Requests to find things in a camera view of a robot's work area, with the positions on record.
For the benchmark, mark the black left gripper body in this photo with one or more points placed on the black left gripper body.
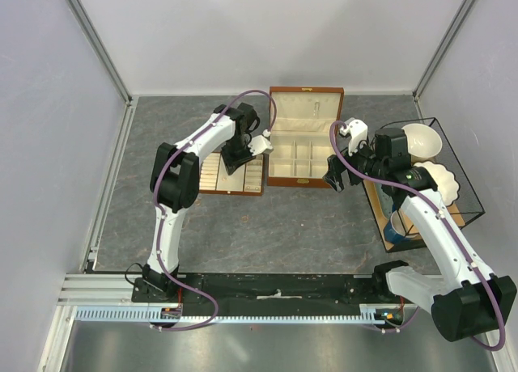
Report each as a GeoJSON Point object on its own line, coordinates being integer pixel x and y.
{"type": "Point", "coordinates": [237, 147]}

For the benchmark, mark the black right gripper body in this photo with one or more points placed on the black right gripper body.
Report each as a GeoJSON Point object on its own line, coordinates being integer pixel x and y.
{"type": "Point", "coordinates": [364, 162]}

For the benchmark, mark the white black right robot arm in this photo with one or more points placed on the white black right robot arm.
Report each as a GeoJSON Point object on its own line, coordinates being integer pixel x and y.
{"type": "Point", "coordinates": [470, 299]}

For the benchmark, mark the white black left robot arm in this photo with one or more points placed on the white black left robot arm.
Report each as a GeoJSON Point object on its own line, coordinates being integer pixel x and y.
{"type": "Point", "coordinates": [175, 183]}

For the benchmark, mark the small brown jewelry tray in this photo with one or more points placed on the small brown jewelry tray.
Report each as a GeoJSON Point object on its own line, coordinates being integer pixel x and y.
{"type": "Point", "coordinates": [247, 180]}

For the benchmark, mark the large brown jewelry box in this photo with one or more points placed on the large brown jewelry box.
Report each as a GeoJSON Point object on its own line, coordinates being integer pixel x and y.
{"type": "Point", "coordinates": [300, 134]}

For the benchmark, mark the light blue oblong plate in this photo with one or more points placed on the light blue oblong plate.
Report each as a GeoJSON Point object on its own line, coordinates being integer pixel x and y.
{"type": "Point", "coordinates": [386, 201]}

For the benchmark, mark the white bowl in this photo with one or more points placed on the white bowl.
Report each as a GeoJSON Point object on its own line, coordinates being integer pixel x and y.
{"type": "Point", "coordinates": [423, 141]}

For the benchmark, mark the wooden rack base board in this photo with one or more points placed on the wooden rack base board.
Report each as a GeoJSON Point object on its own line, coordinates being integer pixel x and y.
{"type": "Point", "coordinates": [422, 221]}

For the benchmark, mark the blue cup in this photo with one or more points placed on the blue cup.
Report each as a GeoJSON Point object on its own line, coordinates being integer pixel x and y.
{"type": "Point", "coordinates": [394, 231]}

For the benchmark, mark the white scalloped dish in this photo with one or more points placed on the white scalloped dish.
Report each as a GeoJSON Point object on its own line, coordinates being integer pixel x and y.
{"type": "Point", "coordinates": [447, 184]}

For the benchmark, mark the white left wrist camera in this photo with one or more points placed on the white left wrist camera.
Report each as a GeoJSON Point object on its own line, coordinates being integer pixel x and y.
{"type": "Point", "coordinates": [261, 144]}

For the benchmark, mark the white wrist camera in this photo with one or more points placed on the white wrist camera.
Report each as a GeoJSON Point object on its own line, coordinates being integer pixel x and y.
{"type": "Point", "coordinates": [261, 144]}
{"type": "Point", "coordinates": [357, 130]}

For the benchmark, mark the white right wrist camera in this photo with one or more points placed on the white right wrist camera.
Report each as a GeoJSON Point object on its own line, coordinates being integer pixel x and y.
{"type": "Point", "coordinates": [357, 130]}

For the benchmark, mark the black wire rack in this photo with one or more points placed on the black wire rack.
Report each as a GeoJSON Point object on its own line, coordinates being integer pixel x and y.
{"type": "Point", "coordinates": [467, 208]}

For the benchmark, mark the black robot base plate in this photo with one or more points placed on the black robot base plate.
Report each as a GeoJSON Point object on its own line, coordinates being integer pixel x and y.
{"type": "Point", "coordinates": [290, 295]}

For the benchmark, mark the right aluminium frame post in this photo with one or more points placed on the right aluminium frame post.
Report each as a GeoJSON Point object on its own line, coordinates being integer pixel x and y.
{"type": "Point", "coordinates": [454, 27]}

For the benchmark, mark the aluminium frame post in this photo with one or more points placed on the aluminium frame post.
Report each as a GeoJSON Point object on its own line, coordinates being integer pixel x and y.
{"type": "Point", "coordinates": [454, 27]}
{"type": "Point", "coordinates": [93, 37]}

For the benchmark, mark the left aluminium frame post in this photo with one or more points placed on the left aluminium frame post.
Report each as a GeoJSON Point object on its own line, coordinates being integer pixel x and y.
{"type": "Point", "coordinates": [93, 37]}

